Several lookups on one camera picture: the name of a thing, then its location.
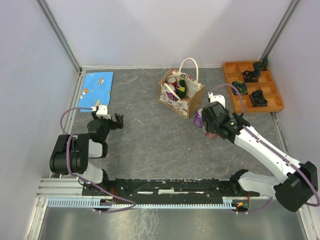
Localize orange wooden divided tray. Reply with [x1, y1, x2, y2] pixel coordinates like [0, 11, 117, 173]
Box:
[222, 61, 285, 113]

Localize black rolled tie front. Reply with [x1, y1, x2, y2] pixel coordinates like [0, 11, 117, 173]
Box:
[249, 89, 268, 107]

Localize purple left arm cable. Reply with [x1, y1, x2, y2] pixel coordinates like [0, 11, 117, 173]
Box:
[60, 106, 137, 214]

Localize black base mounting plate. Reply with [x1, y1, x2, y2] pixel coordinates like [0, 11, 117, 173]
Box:
[81, 177, 261, 204]

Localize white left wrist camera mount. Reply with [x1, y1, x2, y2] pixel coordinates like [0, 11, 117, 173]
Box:
[96, 104, 111, 120]

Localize dark rolled tie corner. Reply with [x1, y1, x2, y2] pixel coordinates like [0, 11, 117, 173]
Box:
[252, 56, 269, 72]

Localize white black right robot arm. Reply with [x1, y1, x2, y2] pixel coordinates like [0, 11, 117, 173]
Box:
[201, 101, 320, 212]

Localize red coke can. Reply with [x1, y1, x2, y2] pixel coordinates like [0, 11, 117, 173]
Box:
[165, 75, 177, 87]
[205, 132, 218, 140]

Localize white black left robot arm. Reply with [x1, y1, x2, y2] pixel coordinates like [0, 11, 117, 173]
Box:
[49, 113, 124, 195]

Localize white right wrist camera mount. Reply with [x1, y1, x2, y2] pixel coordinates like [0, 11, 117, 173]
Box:
[208, 92, 226, 108]

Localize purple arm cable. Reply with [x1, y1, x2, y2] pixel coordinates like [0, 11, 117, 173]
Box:
[209, 83, 320, 215]
[60, 106, 137, 214]

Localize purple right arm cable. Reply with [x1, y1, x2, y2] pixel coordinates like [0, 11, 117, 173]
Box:
[209, 83, 320, 215]

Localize burlap canvas tote bag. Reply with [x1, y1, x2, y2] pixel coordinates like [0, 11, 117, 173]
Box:
[157, 57, 206, 119]

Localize red Coke can back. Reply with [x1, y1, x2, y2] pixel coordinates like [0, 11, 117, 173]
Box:
[165, 75, 177, 87]

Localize blue patterned cloth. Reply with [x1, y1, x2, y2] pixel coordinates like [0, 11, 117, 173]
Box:
[77, 71, 114, 109]

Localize aluminium frame rail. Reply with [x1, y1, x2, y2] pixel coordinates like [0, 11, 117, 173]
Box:
[36, 178, 112, 199]

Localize purple Fanta can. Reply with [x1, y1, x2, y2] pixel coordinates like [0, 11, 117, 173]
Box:
[164, 83, 177, 101]
[194, 108, 203, 128]

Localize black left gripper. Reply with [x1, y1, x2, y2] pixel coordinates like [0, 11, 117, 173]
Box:
[91, 111, 123, 142]

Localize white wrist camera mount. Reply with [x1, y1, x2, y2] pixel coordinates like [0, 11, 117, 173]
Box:
[208, 92, 226, 108]
[96, 104, 111, 120]

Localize light blue slotted cable duct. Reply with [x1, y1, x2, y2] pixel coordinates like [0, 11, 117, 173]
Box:
[47, 197, 237, 209]

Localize red Coke can front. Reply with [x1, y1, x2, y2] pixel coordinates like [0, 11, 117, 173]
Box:
[205, 132, 218, 140]

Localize green glass Perrier bottle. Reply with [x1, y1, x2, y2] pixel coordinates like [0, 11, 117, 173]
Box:
[176, 73, 187, 99]

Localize blue yellow rolled tie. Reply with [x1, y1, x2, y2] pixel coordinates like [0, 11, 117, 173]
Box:
[231, 81, 248, 95]

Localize black rolled belt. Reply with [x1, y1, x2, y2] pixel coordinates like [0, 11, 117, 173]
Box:
[242, 70, 261, 83]

